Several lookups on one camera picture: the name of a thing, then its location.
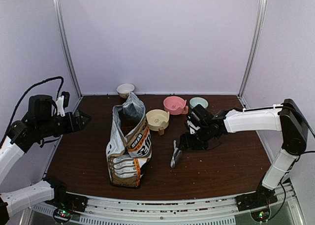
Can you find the front aluminium rail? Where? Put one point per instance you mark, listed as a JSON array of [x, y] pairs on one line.
[[210, 211]]

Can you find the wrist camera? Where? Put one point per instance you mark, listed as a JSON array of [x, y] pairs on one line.
[[191, 127], [62, 103]]

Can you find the metal scoop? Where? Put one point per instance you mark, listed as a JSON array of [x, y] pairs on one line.
[[177, 153]]

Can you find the left aluminium frame post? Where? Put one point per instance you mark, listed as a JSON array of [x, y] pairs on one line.
[[65, 46]]

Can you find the light blue ceramic bowl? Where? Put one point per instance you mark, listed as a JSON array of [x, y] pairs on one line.
[[193, 102]]

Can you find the aluminium frame post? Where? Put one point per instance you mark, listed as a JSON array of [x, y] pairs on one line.
[[260, 17], [65, 46]]

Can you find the right aluminium frame post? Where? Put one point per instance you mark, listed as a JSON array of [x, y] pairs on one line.
[[260, 17]]

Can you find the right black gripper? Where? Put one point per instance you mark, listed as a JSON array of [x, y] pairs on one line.
[[187, 143]]

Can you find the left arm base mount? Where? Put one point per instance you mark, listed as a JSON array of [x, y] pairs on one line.
[[72, 202]]

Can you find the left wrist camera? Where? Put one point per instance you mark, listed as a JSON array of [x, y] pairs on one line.
[[62, 103]]

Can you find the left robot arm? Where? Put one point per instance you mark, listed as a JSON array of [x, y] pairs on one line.
[[45, 118]]

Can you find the pet food bag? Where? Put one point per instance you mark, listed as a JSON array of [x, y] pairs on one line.
[[129, 149]]

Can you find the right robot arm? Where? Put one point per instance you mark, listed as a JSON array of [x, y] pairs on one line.
[[282, 123]]

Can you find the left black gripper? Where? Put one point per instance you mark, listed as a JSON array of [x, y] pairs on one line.
[[77, 125]]

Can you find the pink pet bowl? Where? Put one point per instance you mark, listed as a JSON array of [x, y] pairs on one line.
[[175, 105]]

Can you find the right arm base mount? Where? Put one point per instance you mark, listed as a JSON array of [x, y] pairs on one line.
[[251, 201]]

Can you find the white patterned ceramic bowl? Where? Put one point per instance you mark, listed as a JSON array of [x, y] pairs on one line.
[[124, 90]]

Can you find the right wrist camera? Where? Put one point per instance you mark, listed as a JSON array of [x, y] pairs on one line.
[[191, 127]]

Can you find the cream pet bowl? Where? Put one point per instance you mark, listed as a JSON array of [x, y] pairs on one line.
[[158, 120]]

